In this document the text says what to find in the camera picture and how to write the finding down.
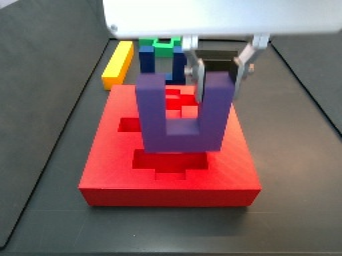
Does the black angle bracket fixture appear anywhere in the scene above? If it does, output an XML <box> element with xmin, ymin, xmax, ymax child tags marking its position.
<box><xmin>196</xmin><ymin>50</ymin><xmax>238</xmax><ymax>75</ymax></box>

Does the red slotted board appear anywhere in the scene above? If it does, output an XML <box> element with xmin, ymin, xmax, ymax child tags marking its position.
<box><xmin>79</xmin><ymin>85</ymin><xmax>262</xmax><ymax>207</ymax></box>

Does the yellow long bar block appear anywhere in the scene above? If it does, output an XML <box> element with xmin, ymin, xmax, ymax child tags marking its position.
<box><xmin>102</xmin><ymin>41</ymin><xmax>134</xmax><ymax>90</ymax></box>

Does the green stepped block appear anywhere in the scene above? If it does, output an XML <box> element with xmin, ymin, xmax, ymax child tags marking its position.
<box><xmin>139</xmin><ymin>37</ymin><xmax>180</xmax><ymax>58</ymax></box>

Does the blue U-shaped block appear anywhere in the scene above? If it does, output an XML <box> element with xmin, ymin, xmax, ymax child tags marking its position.
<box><xmin>139</xmin><ymin>46</ymin><xmax>187</xmax><ymax>85</ymax></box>

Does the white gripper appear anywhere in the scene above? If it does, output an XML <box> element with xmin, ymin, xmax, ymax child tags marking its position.
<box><xmin>103</xmin><ymin>0</ymin><xmax>342</xmax><ymax>103</ymax></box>

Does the purple U-shaped block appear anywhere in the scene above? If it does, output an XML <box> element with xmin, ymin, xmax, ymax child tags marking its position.
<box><xmin>135</xmin><ymin>72</ymin><xmax>234</xmax><ymax>153</ymax></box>

